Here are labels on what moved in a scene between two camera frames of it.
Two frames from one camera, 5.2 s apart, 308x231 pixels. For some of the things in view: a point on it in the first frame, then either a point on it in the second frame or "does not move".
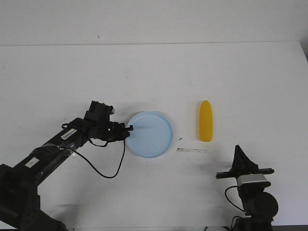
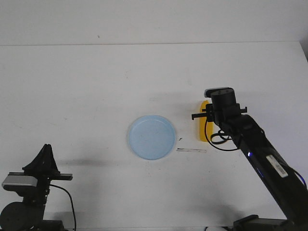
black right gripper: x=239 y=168 → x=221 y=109
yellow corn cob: x=206 y=121 does not move
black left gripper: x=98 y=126 → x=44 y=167
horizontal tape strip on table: x=185 y=149 does not move
